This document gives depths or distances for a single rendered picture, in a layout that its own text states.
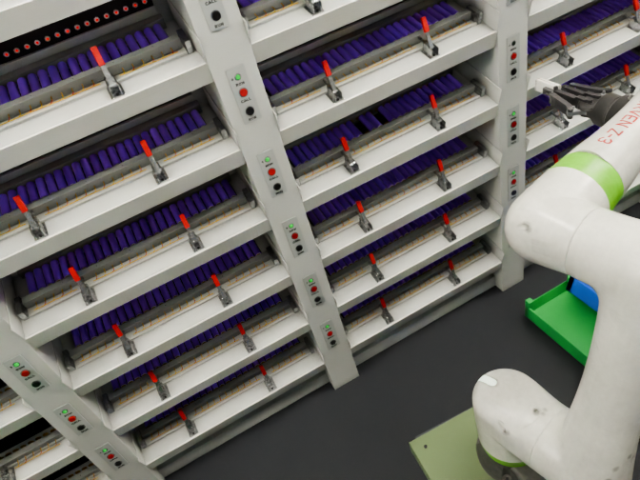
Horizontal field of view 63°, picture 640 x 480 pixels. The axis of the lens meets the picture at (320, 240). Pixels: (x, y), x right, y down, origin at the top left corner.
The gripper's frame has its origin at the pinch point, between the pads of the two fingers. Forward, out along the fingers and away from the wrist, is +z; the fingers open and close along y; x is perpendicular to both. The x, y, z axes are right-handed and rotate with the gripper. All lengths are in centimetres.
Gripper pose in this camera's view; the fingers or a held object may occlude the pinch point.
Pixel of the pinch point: (548, 88)
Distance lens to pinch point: 146.4
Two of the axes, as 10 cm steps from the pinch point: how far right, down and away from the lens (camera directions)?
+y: 8.8, -4.4, 2.0
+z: -4.2, -5.0, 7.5
